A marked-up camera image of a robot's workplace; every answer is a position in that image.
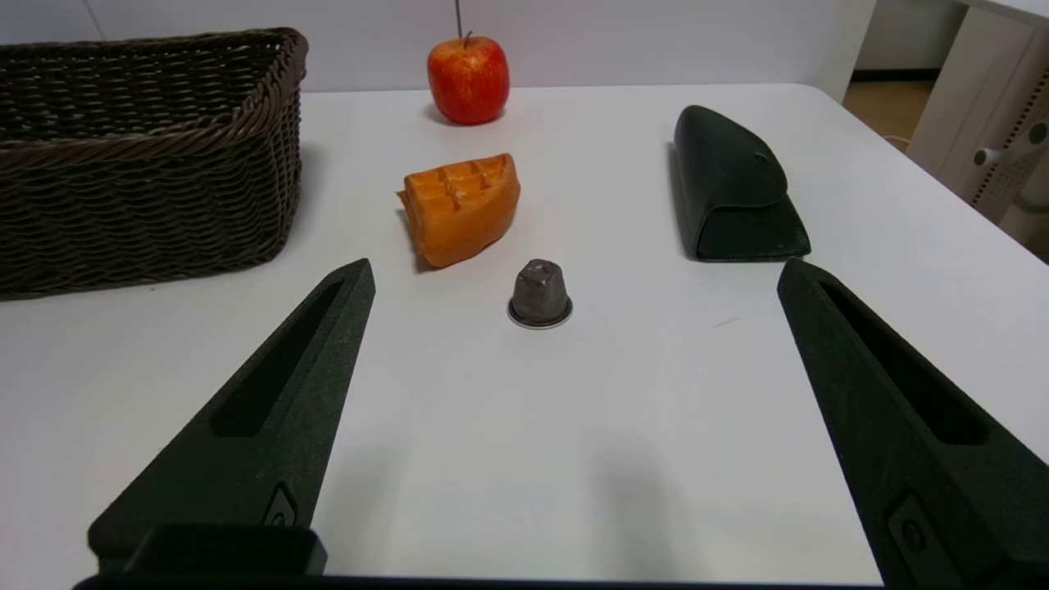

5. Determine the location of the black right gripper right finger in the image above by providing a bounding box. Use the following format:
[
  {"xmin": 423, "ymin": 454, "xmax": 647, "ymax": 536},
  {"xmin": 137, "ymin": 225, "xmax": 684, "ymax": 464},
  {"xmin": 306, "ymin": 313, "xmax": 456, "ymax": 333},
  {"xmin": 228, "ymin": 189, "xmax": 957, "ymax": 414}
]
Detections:
[{"xmin": 776, "ymin": 258, "xmax": 1049, "ymax": 588}]

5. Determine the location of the orange waffle piece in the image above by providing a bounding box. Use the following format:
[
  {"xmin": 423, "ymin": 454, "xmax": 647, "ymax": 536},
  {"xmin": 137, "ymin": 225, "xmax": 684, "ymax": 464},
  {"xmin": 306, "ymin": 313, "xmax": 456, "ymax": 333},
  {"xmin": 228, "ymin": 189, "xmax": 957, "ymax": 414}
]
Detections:
[{"xmin": 397, "ymin": 153, "xmax": 522, "ymax": 270}]

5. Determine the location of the white desk crank handle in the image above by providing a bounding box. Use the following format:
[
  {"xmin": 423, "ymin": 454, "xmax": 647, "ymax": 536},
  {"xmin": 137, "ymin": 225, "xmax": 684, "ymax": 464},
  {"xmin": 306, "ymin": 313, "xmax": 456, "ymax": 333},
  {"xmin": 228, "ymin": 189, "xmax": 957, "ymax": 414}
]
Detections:
[{"xmin": 974, "ymin": 121, "xmax": 1049, "ymax": 169}]

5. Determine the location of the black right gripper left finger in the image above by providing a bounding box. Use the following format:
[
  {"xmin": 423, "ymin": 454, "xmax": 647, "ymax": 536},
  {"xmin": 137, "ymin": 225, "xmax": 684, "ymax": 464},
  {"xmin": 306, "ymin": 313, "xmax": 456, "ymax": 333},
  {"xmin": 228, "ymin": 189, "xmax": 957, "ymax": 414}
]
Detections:
[{"xmin": 88, "ymin": 258, "xmax": 377, "ymax": 578}]

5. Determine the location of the red apple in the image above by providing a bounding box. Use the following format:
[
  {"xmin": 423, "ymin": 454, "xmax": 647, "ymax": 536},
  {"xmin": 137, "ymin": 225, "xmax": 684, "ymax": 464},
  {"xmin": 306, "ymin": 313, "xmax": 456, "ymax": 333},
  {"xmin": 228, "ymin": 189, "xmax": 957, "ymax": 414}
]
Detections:
[{"xmin": 426, "ymin": 31, "xmax": 511, "ymax": 126}]

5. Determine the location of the small dark grey knob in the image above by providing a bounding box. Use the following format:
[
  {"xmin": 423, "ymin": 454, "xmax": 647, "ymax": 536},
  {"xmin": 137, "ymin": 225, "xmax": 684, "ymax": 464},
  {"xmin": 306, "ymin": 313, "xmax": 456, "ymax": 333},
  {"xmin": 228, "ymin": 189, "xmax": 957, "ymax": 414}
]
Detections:
[{"xmin": 506, "ymin": 259, "xmax": 574, "ymax": 331}]

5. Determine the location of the black glasses case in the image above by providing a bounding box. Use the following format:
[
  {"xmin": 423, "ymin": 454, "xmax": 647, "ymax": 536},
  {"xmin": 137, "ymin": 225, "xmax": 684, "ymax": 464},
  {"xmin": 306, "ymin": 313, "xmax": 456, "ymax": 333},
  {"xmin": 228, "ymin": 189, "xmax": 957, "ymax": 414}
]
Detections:
[{"xmin": 672, "ymin": 105, "xmax": 812, "ymax": 263}]

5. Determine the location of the brown wicker basket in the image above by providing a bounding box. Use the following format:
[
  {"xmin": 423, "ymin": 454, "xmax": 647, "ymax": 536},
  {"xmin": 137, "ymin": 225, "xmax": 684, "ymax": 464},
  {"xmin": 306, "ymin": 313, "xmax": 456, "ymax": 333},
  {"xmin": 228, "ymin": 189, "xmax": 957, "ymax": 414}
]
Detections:
[{"xmin": 0, "ymin": 27, "xmax": 310, "ymax": 300}]

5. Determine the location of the white desk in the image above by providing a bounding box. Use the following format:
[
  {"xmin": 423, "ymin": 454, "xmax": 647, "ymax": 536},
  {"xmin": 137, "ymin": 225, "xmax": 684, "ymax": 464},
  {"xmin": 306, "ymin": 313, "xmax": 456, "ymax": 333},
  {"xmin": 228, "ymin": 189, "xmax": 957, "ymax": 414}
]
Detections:
[{"xmin": 906, "ymin": 0, "xmax": 1049, "ymax": 263}]

